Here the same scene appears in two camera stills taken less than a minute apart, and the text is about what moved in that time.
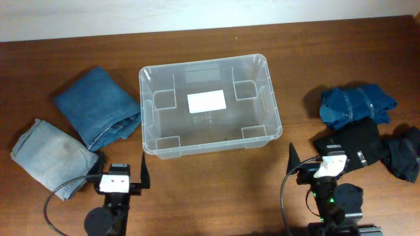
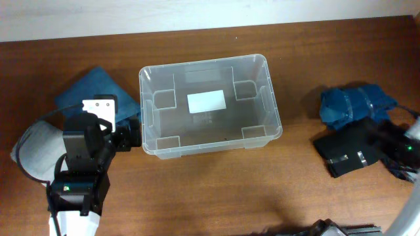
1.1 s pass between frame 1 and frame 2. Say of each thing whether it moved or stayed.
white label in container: stayed
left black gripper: moved
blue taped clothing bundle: stayed
